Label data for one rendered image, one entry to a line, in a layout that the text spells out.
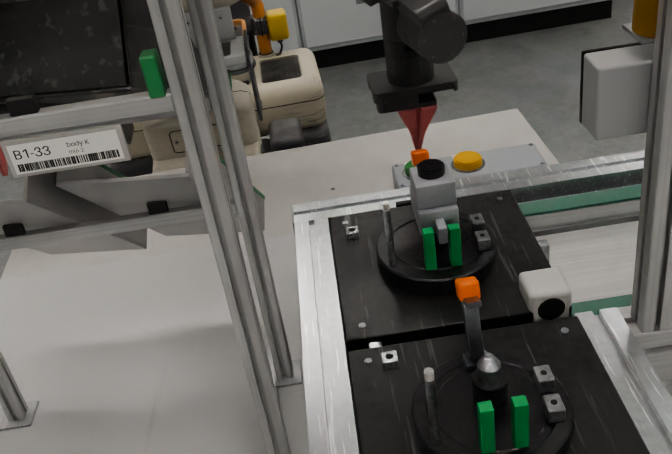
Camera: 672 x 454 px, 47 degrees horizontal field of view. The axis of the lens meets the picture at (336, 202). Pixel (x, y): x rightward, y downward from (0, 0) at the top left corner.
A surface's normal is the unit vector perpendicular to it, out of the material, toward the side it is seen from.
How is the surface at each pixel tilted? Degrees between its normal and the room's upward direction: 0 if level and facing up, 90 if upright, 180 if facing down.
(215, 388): 0
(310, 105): 90
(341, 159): 0
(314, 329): 0
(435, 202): 90
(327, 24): 90
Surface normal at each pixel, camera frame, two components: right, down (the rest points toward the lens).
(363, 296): -0.13, -0.84
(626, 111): 0.08, 0.52
